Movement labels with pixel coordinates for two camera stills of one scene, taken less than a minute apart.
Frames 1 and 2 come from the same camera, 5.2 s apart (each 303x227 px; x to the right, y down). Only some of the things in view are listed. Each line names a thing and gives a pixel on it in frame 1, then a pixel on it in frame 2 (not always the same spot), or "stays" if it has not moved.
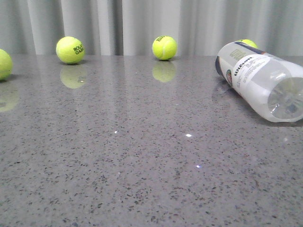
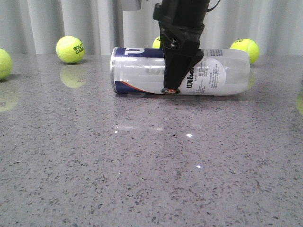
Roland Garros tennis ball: (70, 49) stays
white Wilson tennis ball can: (272, 84) to (218, 72)
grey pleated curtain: (130, 27) stays
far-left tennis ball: (5, 65) stays
